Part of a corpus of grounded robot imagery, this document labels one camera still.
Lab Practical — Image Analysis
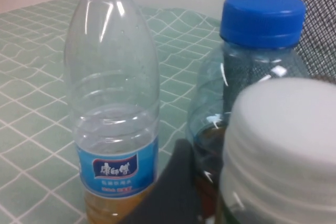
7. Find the blue-capped bottle with dark tea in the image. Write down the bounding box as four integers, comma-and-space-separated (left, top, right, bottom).
186, 0, 309, 224

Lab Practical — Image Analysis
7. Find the clear bottle with white cap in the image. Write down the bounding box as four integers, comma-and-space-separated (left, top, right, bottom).
216, 77, 336, 224

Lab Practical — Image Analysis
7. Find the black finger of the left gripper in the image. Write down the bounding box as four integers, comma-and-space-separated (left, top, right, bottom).
123, 138, 203, 224

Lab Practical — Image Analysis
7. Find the green white-checked tablecloth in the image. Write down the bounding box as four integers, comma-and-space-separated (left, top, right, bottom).
0, 0, 224, 224

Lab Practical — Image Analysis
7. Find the light-blue-capped bottle with yellow liquid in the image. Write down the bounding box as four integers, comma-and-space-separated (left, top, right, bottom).
64, 0, 161, 224

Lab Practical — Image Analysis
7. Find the black wire mesh wastebasket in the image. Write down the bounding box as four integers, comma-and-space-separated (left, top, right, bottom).
227, 0, 336, 86

